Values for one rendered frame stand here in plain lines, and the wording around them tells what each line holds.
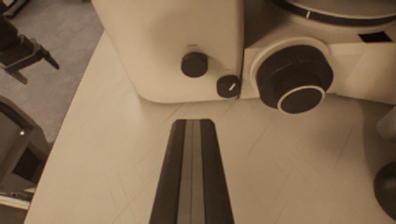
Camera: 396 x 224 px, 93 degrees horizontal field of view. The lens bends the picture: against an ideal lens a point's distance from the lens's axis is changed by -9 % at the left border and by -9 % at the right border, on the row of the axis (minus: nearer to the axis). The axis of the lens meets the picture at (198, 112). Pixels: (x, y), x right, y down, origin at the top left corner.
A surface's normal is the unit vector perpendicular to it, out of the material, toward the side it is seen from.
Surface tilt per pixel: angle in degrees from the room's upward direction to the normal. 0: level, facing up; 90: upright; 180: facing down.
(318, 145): 0
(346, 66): 90
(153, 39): 90
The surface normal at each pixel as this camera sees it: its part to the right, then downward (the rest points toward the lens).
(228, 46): 0.02, 0.81
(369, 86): -0.30, 0.79
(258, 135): -0.08, -0.58
